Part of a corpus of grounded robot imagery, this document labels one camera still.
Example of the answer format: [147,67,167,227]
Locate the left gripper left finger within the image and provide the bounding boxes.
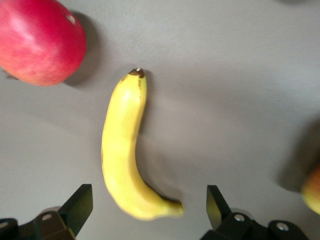
[0,183,94,240]

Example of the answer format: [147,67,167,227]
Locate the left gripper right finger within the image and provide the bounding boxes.
[199,184,310,240]

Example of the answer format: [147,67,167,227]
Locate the yellow banana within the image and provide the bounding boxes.
[100,67,185,221]

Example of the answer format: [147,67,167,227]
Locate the red yellow mango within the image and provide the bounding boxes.
[301,164,320,216]

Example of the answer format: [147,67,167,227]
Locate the table cover sheet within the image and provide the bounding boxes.
[0,0,320,240]

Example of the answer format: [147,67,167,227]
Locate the red pomegranate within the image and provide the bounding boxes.
[0,0,88,87]

